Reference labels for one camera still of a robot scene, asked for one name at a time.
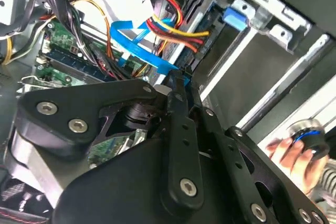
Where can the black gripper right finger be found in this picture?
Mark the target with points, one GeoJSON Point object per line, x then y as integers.
{"type": "Point", "coordinates": [252, 171]}

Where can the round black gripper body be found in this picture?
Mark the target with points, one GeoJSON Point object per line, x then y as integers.
{"type": "Point", "coordinates": [118, 195]}

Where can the hard disk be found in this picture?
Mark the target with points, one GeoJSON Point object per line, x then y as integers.
{"type": "Point", "coordinates": [233, 18]}

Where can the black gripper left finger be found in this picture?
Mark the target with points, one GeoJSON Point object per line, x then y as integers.
{"type": "Point", "coordinates": [60, 108]}

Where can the person bare hand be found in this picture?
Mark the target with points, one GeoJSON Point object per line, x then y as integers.
{"type": "Point", "coordinates": [296, 161]}

